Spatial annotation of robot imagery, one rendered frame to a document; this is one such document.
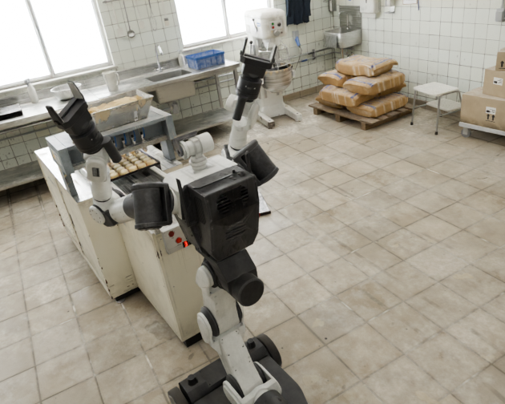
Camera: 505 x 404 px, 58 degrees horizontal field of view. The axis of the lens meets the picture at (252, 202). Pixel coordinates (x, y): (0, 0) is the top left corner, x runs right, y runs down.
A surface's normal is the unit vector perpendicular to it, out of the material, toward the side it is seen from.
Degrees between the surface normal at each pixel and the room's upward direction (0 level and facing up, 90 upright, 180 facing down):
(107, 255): 90
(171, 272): 90
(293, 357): 0
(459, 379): 0
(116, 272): 90
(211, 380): 0
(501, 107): 88
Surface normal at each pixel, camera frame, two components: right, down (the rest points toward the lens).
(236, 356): 0.42, -0.15
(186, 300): 0.57, 0.33
